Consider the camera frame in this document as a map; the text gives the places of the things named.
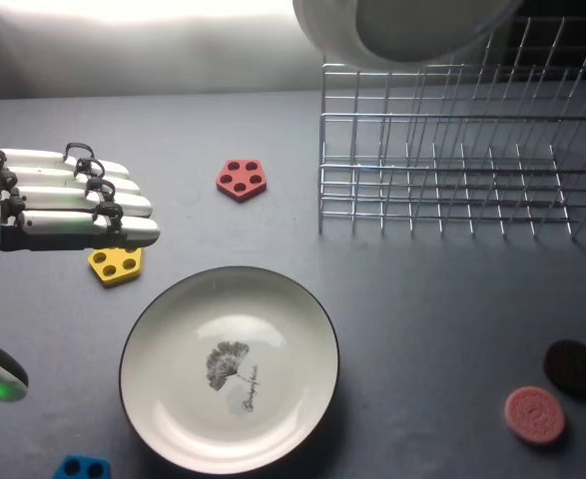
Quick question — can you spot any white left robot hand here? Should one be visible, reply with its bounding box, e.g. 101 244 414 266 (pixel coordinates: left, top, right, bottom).
0 130 162 403

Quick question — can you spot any white plate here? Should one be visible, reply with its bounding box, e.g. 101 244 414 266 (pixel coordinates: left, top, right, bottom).
118 266 341 475
292 0 523 69

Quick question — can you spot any white plate, one leaf print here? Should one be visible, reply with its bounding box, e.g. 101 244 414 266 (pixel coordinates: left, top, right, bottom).
118 266 341 475

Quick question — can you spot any yellow pentagon block with holes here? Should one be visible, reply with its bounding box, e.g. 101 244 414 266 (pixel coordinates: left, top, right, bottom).
88 246 145 289

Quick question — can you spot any white backdrop curtain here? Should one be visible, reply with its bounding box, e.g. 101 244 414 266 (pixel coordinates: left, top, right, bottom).
0 0 586 104

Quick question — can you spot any red pentagon block with holes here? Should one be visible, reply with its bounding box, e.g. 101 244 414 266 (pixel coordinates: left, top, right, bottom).
215 158 268 204

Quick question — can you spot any blue block with holes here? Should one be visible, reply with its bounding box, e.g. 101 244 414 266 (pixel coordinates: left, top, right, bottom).
52 454 112 479

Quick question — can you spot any grey tablecloth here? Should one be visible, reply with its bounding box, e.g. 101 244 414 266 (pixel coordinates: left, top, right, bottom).
0 89 586 479

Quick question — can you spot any pink sandwich cookie toy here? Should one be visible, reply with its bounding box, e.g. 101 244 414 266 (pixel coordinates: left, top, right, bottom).
504 386 567 445

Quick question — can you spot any brown sandwich cookie toy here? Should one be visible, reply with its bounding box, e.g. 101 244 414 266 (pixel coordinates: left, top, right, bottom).
543 339 586 398

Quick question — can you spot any metal wire dish rack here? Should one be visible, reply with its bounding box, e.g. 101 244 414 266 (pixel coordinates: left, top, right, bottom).
316 17 586 241

